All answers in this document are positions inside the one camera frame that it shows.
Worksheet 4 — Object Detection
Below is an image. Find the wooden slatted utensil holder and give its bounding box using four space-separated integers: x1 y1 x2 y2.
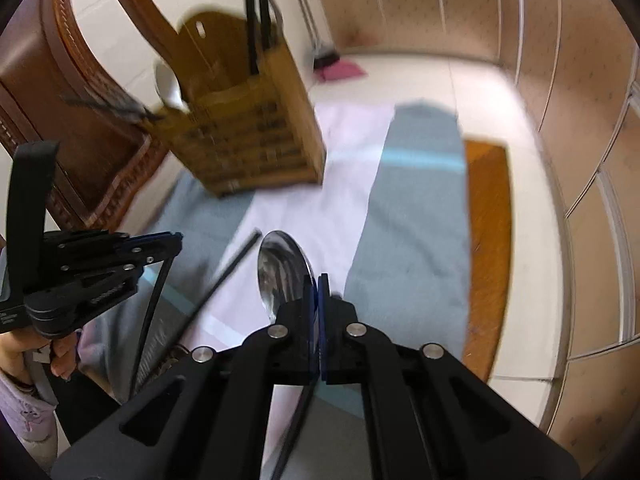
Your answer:
144 10 327 199

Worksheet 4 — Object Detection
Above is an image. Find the white spoon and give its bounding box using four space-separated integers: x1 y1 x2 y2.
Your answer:
153 57 189 112

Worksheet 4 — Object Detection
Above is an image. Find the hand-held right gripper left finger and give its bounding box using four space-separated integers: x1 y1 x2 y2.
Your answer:
50 274 321 480

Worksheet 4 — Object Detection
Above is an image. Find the orange wooden low table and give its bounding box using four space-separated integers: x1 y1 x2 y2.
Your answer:
462 139 514 382

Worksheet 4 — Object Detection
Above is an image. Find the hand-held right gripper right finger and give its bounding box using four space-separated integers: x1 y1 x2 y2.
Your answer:
318 273 582 480

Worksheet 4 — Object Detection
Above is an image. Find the person's left hand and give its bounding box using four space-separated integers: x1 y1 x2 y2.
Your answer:
0 329 84 389

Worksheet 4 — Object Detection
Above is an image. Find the checked grey pink cloth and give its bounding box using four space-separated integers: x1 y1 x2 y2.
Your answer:
80 100 474 480

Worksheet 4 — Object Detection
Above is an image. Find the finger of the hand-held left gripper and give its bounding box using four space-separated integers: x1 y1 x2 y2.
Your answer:
59 264 147 320
43 230 184 275

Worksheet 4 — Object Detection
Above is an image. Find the pink rag on floor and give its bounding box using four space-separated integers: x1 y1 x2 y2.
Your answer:
315 57 369 82

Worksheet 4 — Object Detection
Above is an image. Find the person's left forearm purple sleeve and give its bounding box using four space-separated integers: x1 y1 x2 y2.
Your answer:
0 367 59 462

